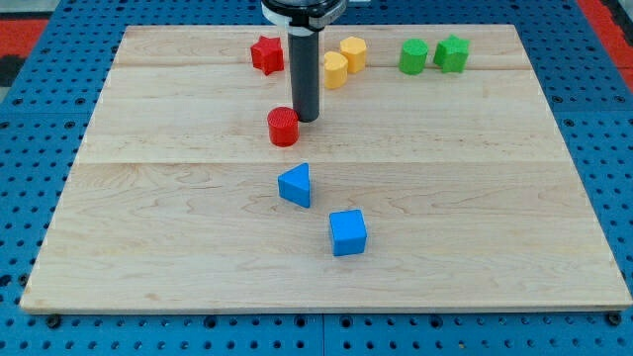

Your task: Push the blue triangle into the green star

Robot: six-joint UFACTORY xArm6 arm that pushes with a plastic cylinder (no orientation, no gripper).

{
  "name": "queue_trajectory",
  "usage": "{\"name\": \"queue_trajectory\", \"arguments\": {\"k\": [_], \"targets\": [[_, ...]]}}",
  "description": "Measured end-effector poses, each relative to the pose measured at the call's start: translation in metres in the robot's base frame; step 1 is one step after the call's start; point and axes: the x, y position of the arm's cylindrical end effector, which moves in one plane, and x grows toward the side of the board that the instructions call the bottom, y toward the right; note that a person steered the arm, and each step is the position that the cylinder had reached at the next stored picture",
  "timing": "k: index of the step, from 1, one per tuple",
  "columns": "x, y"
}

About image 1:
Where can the red cylinder block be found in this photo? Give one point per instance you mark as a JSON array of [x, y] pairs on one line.
[[283, 126]]

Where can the blue triangle block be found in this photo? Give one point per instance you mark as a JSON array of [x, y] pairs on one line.
[[294, 185]]

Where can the wooden board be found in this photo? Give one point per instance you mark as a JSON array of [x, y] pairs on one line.
[[469, 195]]

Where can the red star block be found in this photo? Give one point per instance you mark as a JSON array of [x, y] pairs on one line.
[[267, 55]]

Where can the yellow heart block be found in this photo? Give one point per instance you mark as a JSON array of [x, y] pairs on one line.
[[335, 66]]

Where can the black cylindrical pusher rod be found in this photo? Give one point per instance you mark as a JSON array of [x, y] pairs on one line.
[[303, 46]]

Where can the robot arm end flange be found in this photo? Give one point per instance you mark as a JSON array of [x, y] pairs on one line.
[[303, 15]]

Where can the blue cube block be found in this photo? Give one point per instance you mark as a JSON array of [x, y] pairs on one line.
[[348, 232]]

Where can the yellow hexagon block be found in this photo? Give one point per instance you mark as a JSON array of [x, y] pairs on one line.
[[355, 50]]

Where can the green star block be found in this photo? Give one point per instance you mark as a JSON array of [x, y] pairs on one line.
[[451, 54]]

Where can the green cylinder block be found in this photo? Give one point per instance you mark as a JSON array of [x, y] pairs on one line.
[[413, 56]]

